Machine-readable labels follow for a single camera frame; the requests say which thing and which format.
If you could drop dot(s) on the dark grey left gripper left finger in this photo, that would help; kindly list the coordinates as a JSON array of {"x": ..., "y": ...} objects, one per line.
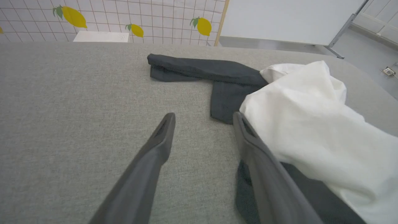
[{"x": 146, "y": 174}]

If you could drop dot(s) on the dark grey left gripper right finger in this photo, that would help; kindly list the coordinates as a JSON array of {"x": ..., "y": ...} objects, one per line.
[{"x": 267, "y": 186}]

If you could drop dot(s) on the white and black garment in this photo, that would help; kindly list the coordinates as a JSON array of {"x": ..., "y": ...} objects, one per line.
[{"x": 311, "y": 124}]

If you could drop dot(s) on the white rectangular box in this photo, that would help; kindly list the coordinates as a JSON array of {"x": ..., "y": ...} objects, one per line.
[{"x": 101, "y": 36}]

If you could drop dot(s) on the white floor power socket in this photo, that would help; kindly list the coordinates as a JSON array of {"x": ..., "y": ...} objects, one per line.
[{"x": 388, "y": 72}]

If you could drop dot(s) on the white board panel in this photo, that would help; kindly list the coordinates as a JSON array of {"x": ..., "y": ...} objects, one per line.
[{"x": 286, "y": 18}]

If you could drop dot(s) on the grey metal board stand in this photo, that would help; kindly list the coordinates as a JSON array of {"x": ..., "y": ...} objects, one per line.
[{"x": 340, "y": 34}]

